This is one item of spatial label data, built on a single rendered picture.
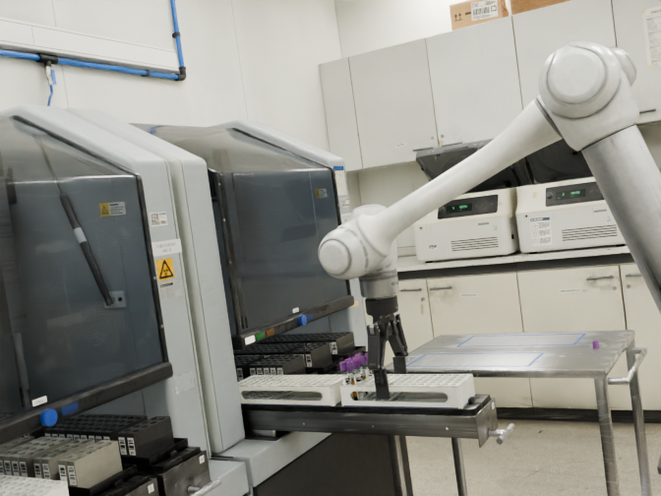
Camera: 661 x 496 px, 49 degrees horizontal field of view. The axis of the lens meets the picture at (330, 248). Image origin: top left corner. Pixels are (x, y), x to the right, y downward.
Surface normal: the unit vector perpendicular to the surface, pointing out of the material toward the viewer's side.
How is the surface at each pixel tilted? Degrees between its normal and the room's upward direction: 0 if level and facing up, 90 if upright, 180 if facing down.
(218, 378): 90
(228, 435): 90
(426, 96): 90
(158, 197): 90
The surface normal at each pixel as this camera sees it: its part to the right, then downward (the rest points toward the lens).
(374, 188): -0.48, 0.11
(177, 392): 0.87, -0.09
